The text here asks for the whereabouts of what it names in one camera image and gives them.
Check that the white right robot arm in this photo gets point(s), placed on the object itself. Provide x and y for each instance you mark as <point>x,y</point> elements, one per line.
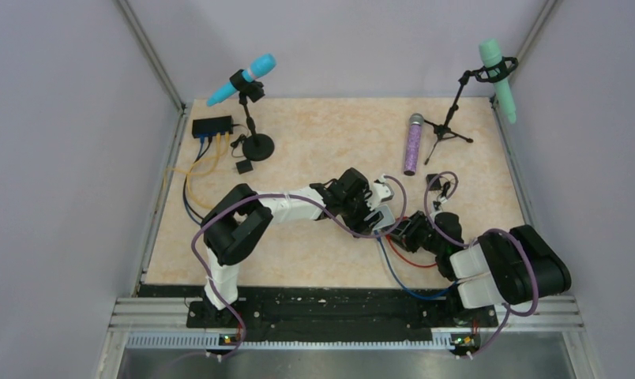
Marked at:
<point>511,267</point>

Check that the small black adapter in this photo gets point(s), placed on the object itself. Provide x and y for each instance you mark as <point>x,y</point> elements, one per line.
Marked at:
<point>244,166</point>

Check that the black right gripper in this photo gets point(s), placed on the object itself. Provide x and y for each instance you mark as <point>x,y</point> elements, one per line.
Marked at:
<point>406,234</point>

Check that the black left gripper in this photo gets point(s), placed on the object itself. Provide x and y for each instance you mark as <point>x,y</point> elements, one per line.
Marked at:
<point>358,225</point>

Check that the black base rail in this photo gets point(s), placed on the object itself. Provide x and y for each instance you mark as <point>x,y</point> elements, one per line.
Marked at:
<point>339,315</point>

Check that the black network switch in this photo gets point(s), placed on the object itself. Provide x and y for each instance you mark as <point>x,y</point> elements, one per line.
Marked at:
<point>210,127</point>

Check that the mint green microphone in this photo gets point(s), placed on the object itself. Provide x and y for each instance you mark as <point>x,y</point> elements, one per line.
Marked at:
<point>498,69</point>

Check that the black round-base mic stand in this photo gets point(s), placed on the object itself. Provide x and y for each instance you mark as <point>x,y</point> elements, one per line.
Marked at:
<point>258,146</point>

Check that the black power adapter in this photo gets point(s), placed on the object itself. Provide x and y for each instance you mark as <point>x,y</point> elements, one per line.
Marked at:
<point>433,182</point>

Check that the white network switch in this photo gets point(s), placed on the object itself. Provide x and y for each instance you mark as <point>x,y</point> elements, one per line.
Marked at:
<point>387,218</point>

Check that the purple glitter microphone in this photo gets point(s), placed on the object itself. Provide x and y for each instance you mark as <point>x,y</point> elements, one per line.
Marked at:
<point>415,127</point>

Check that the cyan microphone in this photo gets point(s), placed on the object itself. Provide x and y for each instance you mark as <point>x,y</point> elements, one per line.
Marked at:
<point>245,81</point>

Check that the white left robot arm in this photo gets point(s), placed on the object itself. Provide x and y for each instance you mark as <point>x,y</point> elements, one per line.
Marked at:
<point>235,226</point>

